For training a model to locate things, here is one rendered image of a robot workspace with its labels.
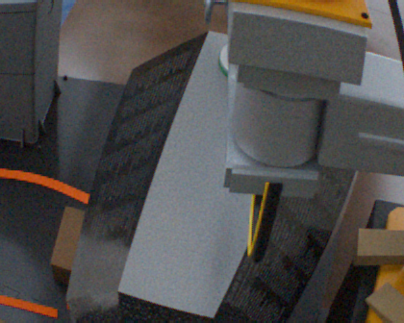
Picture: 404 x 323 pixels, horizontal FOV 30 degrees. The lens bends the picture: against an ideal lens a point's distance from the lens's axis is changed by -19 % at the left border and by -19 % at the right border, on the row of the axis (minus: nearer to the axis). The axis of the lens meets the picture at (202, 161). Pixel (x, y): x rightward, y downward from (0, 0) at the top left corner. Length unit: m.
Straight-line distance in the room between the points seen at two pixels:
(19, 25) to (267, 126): 1.63
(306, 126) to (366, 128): 0.14
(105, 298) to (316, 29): 0.98
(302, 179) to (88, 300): 0.69
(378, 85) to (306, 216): 0.81
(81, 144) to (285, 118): 1.94
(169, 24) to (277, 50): 2.72
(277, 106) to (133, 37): 2.46
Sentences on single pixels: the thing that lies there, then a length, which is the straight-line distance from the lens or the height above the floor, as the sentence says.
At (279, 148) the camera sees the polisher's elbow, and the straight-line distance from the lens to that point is 1.66.
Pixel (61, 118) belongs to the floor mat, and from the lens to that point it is 3.58.
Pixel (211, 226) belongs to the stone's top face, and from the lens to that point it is 2.14.
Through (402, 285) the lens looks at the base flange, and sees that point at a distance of 2.22.
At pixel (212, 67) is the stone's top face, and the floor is 0.86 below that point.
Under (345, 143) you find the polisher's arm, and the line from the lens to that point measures 1.66.
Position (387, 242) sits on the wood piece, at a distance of 2.23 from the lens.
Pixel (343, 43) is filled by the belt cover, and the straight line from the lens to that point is 1.38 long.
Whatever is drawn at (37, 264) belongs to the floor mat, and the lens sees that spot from 3.08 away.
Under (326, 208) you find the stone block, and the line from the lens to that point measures 2.44.
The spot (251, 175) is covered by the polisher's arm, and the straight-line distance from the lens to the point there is 1.71.
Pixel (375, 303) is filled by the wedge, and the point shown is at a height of 0.80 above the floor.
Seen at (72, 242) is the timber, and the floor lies 0.13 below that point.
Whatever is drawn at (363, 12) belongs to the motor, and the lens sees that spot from 1.39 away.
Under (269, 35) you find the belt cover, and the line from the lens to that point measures 1.37.
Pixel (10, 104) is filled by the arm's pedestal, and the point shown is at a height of 0.24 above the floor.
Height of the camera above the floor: 2.54
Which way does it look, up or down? 47 degrees down
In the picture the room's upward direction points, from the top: 6 degrees clockwise
